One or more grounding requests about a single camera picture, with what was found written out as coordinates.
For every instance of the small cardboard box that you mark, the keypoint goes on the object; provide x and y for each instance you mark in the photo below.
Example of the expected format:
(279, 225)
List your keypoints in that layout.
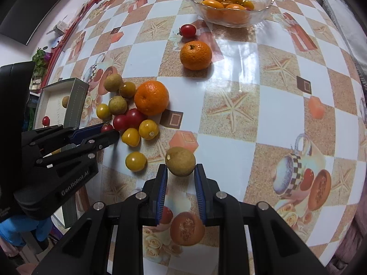
(58, 28)

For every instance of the large orange mandarin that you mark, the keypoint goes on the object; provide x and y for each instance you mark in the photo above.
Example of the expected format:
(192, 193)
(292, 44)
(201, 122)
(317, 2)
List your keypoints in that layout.
(151, 97)

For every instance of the person's left hand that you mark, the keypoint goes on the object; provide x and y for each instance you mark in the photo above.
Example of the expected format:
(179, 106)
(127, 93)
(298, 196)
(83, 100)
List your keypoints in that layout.
(25, 229)

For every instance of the checkered printed tablecloth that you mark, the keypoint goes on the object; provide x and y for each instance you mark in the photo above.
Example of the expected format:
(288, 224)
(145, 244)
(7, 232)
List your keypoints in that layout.
(258, 106)

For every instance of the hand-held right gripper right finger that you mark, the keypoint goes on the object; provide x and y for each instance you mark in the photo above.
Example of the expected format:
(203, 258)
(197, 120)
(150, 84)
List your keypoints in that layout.
(200, 197)

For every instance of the white cardboard box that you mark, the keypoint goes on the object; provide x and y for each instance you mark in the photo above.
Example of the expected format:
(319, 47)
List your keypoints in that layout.
(54, 97)

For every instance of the red cherry tomato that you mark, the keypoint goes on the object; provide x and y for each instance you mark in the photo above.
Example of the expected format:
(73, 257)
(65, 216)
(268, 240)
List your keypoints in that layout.
(107, 127)
(120, 122)
(134, 117)
(187, 30)
(46, 120)

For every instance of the small orange mandarin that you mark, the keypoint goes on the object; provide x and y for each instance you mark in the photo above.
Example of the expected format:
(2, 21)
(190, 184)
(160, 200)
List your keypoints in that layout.
(195, 55)

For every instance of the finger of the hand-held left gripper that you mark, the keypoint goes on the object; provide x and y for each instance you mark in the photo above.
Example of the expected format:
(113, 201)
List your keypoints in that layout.
(103, 140)
(86, 133)

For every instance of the brown longan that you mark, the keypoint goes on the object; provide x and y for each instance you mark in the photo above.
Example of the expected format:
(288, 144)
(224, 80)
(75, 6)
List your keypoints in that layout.
(113, 82)
(65, 101)
(117, 104)
(180, 161)

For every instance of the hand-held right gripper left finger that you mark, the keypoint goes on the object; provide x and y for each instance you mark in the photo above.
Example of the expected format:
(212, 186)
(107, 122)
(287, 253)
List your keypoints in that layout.
(162, 194)

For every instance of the green potted plant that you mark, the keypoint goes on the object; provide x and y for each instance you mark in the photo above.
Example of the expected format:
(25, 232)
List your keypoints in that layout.
(40, 60)

